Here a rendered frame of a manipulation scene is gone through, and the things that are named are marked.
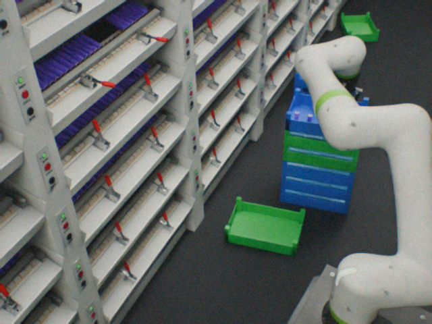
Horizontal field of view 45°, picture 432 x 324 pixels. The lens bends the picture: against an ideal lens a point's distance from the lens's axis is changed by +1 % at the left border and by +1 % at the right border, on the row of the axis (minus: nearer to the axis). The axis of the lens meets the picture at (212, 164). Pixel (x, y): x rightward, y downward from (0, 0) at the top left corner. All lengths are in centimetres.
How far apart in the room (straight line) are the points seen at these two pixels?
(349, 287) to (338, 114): 44
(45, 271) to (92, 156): 33
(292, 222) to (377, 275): 96
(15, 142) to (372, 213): 163
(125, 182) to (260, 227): 79
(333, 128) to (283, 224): 94
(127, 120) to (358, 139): 67
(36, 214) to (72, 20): 47
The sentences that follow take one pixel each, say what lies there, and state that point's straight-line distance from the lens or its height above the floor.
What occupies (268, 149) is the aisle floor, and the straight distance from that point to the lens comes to 267.
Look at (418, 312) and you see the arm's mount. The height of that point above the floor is 35.
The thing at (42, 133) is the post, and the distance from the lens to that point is 125.
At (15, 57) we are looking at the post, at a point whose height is 115.
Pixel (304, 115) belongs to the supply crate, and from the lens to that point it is 221.
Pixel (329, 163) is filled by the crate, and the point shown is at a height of 27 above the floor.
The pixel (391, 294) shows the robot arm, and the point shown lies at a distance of 139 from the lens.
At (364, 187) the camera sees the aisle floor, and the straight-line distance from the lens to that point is 251.
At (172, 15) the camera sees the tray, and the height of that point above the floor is 98.
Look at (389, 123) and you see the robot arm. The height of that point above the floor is 85.
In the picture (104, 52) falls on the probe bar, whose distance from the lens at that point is 145.
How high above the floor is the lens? 164
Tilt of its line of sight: 40 degrees down
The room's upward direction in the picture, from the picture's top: 2 degrees counter-clockwise
